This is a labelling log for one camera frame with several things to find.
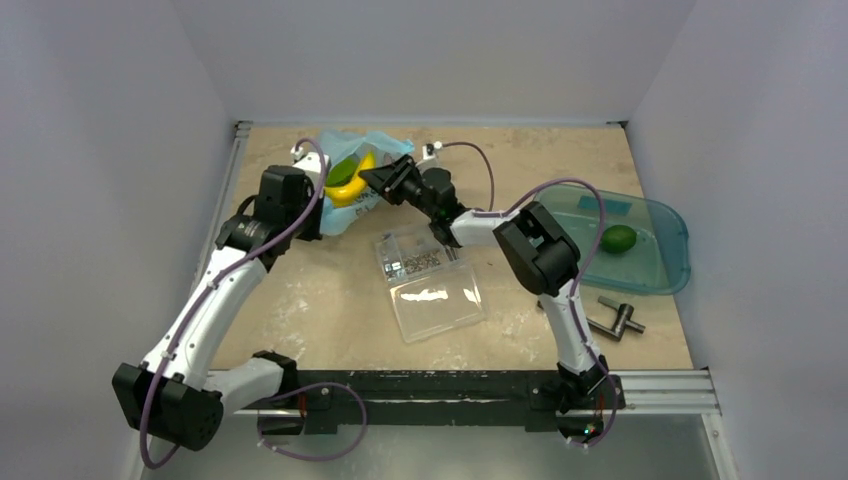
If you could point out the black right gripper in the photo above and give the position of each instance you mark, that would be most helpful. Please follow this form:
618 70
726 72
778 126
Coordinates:
403 182

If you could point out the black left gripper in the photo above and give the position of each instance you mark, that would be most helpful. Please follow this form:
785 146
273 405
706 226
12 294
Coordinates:
313 231

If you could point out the yellow fake banana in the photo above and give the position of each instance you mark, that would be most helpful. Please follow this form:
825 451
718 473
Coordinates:
346 195

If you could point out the light blue plastic bag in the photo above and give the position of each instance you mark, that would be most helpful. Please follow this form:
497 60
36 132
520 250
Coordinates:
340 145

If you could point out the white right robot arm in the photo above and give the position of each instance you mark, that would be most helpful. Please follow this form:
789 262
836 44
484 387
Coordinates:
544 259

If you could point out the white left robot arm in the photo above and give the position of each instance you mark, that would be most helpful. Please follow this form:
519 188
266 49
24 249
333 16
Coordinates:
172 394

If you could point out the green fake fruit in bag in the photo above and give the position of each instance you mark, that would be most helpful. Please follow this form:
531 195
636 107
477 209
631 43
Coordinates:
342 172

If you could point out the green fake lime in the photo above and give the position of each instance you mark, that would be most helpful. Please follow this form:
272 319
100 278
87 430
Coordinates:
618 239

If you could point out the clear plastic screw box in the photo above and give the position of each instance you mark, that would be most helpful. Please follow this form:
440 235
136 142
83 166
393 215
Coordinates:
432 288

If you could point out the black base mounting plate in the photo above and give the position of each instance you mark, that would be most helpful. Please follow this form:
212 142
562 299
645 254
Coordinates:
332 405

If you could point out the teal plastic tray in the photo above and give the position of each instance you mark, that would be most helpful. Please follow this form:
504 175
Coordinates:
659 263

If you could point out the dark metal crank tool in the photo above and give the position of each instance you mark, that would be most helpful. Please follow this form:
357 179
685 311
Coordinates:
622 323

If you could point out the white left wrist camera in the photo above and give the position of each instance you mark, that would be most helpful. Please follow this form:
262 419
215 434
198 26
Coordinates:
311 162

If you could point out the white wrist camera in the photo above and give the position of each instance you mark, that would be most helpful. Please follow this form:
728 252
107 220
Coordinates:
430 151
311 162

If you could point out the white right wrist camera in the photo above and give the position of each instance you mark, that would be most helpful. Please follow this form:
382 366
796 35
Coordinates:
430 151

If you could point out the aluminium frame rail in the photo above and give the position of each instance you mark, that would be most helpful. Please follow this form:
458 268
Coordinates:
660 392

